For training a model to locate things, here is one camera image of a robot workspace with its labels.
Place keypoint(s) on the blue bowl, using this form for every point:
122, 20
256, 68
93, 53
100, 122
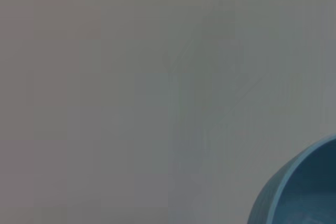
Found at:
309, 182

